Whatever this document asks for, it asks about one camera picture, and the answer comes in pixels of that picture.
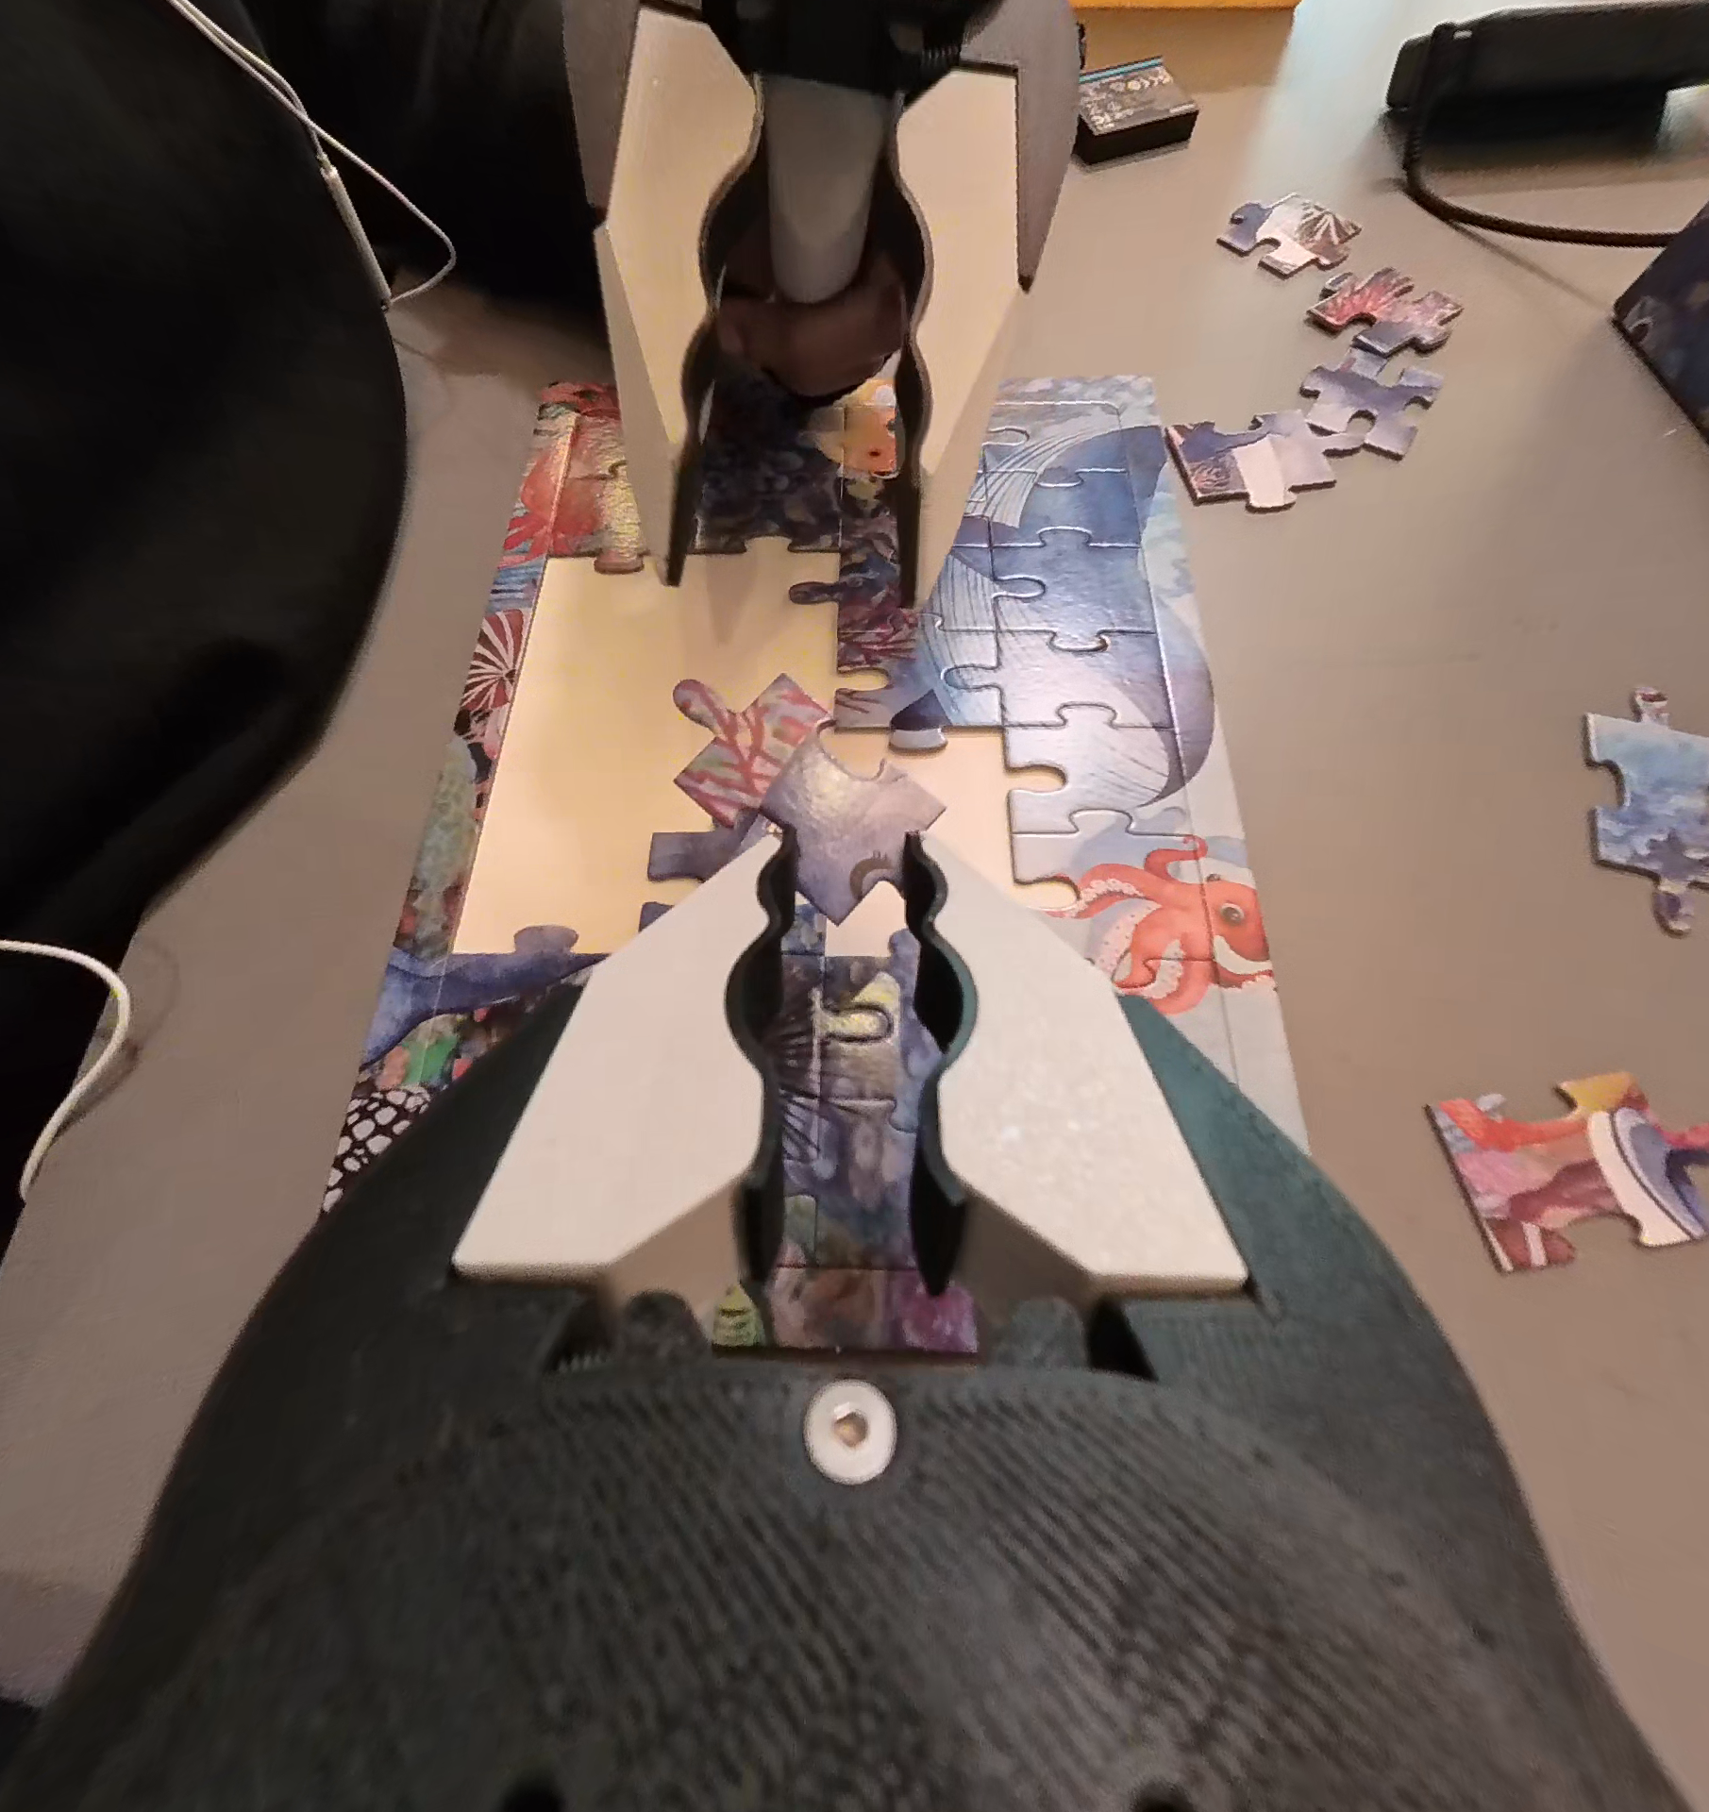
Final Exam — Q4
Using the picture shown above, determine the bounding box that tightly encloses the pink coral puzzle piece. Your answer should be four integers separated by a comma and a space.
674, 676, 950, 930

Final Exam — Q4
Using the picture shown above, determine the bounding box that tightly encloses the person's left hand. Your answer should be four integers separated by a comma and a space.
720, 261, 903, 404

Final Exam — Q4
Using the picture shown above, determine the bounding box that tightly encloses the black braided cable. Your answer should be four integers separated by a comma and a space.
1400, 106, 1702, 248

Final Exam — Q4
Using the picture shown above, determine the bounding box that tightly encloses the red coral puzzle piece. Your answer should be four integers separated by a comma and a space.
1429, 1072, 1709, 1272

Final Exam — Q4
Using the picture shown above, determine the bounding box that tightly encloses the row of loose jigsaw pieces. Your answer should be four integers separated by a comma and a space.
1168, 192, 1709, 937

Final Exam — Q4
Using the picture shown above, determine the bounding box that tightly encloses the sea animal jigsaw puzzle board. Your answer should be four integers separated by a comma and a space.
323, 373, 1313, 1355

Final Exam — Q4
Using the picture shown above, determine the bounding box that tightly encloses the black camera battery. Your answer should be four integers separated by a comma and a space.
1072, 57, 1206, 169

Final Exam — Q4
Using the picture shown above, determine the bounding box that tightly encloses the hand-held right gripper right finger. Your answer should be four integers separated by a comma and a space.
903, 833, 1257, 1334

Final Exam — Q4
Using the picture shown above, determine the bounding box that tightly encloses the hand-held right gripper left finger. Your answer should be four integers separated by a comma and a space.
450, 828, 792, 1326

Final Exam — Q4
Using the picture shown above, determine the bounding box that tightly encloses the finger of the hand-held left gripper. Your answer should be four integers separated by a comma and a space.
889, 64, 1022, 604
591, 3, 764, 589

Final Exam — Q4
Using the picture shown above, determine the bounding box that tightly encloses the person's torso in black clothing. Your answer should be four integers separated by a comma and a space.
0, 0, 630, 1362

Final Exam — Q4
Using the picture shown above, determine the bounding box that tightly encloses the thin cable with inline remote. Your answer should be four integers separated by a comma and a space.
174, 0, 457, 306

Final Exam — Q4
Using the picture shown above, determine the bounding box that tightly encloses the white thin cable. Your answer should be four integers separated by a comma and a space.
0, 935, 139, 1192

